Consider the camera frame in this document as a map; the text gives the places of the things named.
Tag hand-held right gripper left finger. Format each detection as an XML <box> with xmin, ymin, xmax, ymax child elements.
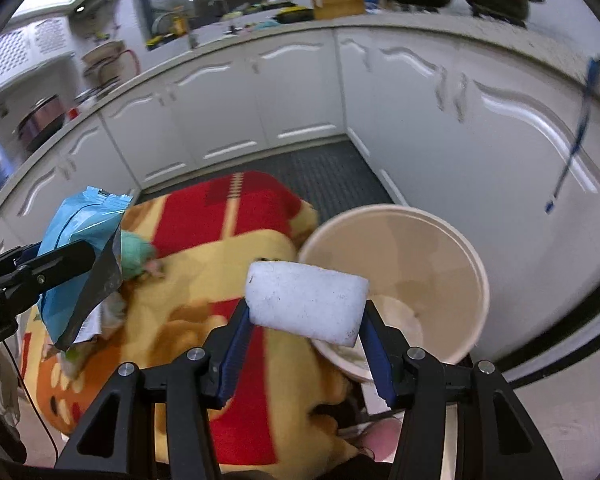
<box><xmin>55</xmin><ymin>299</ymin><xmax>254</xmax><ymax>480</ymax></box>

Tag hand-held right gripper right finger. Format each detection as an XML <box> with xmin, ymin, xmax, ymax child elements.
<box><xmin>361</xmin><ymin>299</ymin><xmax>548</xmax><ymax>480</ymax></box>

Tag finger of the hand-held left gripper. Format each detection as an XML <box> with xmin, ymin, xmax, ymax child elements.
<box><xmin>10</xmin><ymin>239</ymin><xmax>98</xmax><ymax>295</ymax></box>

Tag blue snack packet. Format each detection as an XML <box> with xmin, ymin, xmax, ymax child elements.
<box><xmin>36</xmin><ymin>186</ymin><xmax>135</xmax><ymax>352</ymax></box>

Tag white paper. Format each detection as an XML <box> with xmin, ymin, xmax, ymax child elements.
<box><xmin>75</xmin><ymin>292</ymin><xmax>128</xmax><ymax>361</ymax></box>

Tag green soft toy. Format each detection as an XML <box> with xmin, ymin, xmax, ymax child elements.
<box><xmin>121</xmin><ymin>230</ymin><xmax>163</xmax><ymax>281</ymax></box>

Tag white foam sponge block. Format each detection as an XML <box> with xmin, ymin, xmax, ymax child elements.
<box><xmin>245</xmin><ymin>260</ymin><xmax>371</xmax><ymax>348</ymax></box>

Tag beige plastic bin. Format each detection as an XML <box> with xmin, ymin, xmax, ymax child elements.
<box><xmin>297</xmin><ymin>204</ymin><xmax>491</xmax><ymax>385</ymax></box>

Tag person's left hand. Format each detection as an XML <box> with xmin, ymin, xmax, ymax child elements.
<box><xmin>0</xmin><ymin>346</ymin><xmax>22</xmax><ymax>427</ymax></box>

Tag pink slipper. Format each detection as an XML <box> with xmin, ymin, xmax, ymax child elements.
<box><xmin>365</xmin><ymin>417</ymin><xmax>403</xmax><ymax>461</ymax></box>

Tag red yellow checked blanket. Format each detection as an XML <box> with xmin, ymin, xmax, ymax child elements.
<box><xmin>20</xmin><ymin>171</ymin><xmax>376</xmax><ymax>480</ymax></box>

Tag purple steel pot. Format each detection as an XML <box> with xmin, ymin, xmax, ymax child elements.
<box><xmin>17</xmin><ymin>94</ymin><xmax>66</xmax><ymax>153</ymax></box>

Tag dark ribbed floor mat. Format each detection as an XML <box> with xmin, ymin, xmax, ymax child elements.
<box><xmin>142</xmin><ymin>140</ymin><xmax>396</xmax><ymax>226</ymax></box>

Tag tan pot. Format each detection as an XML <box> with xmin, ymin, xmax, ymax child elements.
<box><xmin>82</xmin><ymin>42</ymin><xmax>141</xmax><ymax>86</ymax></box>

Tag white kitchen cabinets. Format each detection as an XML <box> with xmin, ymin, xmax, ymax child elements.
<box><xmin>0</xmin><ymin>25</ymin><xmax>600</xmax><ymax>376</ymax></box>

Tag cardboard box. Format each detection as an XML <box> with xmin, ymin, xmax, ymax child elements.
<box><xmin>309</xmin><ymin>0</ymin><xmax>385</xmax><ymax>21</ymax></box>

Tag black cable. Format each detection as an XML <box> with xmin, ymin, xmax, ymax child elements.
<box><xmin>0</xmin><ymin>341</ymin><xmax>60</xmax><ymax>461</ymax></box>

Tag blue lanyard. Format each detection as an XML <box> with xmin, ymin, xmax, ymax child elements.
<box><xmin>545</xmin><ymin>57</ymin><xmax>600</xmax><ymax>213</ymax></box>

